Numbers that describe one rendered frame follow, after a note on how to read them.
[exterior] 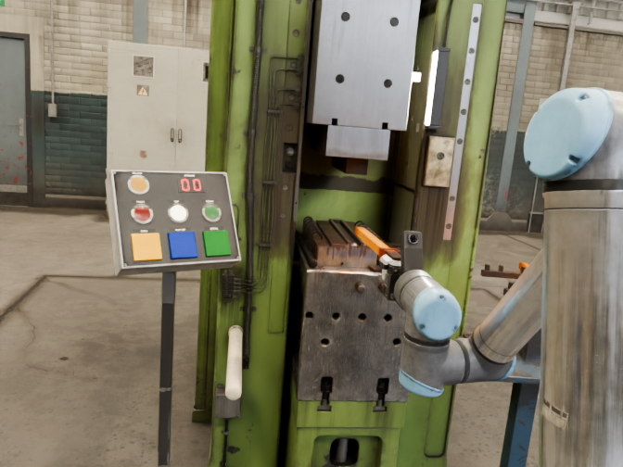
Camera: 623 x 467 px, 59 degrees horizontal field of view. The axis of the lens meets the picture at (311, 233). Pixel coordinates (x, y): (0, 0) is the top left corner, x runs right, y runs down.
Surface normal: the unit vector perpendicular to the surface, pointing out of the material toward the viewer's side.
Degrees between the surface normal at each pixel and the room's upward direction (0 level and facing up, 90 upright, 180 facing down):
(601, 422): 80
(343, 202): 90
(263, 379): 90
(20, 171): 90
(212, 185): 60
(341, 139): 90
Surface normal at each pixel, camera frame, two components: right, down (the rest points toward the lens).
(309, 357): 0.11, 0.21
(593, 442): -0.25, 0.01
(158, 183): 0.49, -0.31
